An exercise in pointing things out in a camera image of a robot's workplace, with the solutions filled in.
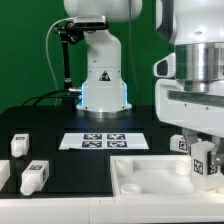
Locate black camera on stand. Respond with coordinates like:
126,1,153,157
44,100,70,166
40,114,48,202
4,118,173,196
65,16,108,31

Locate grey camera cable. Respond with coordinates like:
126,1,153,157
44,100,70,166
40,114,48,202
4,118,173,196
45,17,75,93

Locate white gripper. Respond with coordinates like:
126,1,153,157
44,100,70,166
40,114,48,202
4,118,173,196
155,79,224,166

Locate white square tabletop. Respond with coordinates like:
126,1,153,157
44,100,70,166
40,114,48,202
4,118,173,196
110,155,224,196

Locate marker sheet with tags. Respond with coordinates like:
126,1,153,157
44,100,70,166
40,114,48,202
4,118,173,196
59,133,148,150

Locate thin black hanging cable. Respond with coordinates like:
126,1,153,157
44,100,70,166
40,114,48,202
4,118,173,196
127,0,141,106

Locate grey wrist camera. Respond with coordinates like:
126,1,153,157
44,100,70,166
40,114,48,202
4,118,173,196
153,53,176,78

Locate black camera stand pole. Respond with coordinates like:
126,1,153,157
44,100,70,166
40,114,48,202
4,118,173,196
54,25,84,89

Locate white front fence rail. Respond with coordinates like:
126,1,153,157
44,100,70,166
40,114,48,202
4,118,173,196
0,195,224,224

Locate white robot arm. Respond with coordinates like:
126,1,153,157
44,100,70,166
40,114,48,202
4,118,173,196
64,0,224,166

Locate black cables on table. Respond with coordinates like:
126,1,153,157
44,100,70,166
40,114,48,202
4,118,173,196
21,87,83,107

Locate white left fence block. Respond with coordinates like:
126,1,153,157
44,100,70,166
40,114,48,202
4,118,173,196
0,160,10,191

